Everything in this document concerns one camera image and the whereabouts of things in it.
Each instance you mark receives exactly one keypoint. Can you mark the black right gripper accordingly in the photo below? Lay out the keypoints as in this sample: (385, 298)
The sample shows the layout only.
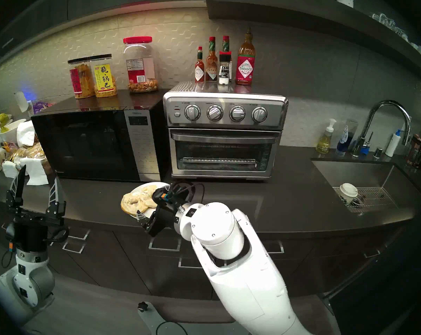
(161, 221)

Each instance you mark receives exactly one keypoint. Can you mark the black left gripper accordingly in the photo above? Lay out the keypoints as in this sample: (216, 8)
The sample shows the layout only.
(32, 233)

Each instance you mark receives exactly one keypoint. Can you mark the sliced bagel half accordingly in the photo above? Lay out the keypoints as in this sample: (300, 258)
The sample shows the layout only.
(147, 196)
(130, 203)

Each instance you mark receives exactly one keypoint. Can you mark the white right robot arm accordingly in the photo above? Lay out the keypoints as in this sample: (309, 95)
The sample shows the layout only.
(245, 285)

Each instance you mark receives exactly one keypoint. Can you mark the black microwave oven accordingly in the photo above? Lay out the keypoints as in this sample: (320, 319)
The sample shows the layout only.
(88, 146)

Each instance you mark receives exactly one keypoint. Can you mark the glass toaster oven door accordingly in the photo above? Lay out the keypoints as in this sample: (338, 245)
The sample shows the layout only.
(224, 137)

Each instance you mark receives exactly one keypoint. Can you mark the stainless steel toaster oven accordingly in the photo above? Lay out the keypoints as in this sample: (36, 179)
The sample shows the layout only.
(224, 114)

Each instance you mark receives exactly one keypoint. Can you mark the white round plate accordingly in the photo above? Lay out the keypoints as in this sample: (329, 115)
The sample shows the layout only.
(154, 184)

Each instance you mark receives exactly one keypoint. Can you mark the bagged bread loaf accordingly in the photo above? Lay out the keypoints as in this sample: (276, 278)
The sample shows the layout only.
(32, 153)

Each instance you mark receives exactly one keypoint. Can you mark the crumpled white paper bag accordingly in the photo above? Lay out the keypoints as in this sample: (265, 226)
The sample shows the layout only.
(26, 133)

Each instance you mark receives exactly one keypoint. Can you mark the white bowl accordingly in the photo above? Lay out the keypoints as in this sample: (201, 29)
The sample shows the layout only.
(12, 132)

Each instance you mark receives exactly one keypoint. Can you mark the black base knob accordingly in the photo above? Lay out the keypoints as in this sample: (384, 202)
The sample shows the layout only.
(142, 306)

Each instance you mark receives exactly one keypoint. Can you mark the yellow banana bunch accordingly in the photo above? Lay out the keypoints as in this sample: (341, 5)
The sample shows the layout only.
(0, 120)

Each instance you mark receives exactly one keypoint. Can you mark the purple snack bag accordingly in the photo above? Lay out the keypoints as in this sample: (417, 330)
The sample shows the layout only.
(42, 107)

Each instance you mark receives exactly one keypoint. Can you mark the snack jar red label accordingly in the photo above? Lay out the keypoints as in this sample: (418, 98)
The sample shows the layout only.
(78, 81)

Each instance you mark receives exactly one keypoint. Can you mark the snack jar yellow label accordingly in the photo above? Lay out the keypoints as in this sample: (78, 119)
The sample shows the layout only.
(105, 77)

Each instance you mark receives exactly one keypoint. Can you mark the large jar red lid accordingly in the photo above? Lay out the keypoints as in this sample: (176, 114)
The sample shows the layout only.
(140, 69)

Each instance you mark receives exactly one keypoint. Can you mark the small red Tabasco bottle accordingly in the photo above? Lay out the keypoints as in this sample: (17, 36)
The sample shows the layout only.
(199, 72)

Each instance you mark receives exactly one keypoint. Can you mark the medium orange Tabasco bottle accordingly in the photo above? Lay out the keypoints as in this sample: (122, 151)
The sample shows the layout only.
(211, 71)

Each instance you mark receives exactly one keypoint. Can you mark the black capped salt shaker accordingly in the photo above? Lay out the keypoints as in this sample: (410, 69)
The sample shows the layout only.
(224, 71)

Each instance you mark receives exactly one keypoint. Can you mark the large Tabasco sauce bottle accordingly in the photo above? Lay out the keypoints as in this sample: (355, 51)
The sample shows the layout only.
(245, 67)

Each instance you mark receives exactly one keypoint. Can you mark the green label Tabasco bottle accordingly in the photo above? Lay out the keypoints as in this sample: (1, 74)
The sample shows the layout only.
(226, 43)

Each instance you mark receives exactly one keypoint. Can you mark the dark wood upper cabinet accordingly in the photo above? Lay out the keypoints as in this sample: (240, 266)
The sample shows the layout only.
(39, 6)

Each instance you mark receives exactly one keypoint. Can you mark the yellow soap pump dispenser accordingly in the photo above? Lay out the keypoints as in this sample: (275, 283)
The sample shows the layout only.
(324, 144)

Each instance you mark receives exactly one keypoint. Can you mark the paper coffee cup white lid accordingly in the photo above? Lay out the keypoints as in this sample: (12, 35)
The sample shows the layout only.
(348, 191)

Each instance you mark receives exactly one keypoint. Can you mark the blue dish soap bottle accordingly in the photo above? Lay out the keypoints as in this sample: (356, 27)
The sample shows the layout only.
(345, 140)

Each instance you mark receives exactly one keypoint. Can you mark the small metal sink button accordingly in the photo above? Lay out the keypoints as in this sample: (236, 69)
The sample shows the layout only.
(378, 153)

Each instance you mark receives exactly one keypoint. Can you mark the chrome gooseneck faucet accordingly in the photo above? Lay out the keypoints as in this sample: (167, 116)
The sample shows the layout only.
(370, 119)

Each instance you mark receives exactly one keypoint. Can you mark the white bottle blue cap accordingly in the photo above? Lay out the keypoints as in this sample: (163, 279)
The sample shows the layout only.
(392, 146)

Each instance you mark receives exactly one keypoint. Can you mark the dark glass jar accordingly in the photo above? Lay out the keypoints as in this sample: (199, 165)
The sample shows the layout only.
(415, 151)

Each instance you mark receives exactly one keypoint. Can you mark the clear drinking glasses row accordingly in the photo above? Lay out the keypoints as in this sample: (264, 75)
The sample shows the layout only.
(388, 25)

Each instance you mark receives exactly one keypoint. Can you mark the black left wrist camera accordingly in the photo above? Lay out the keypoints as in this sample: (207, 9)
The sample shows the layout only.
(10, 233)

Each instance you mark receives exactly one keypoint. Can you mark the white paper wall note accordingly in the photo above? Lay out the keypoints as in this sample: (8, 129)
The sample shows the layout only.
(22, 101)

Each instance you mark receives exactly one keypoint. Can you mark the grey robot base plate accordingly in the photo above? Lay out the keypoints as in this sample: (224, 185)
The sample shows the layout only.
(196, 327)

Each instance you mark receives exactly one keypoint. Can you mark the dark wood wall shelf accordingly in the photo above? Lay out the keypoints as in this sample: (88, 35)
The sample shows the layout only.
(283, 13)

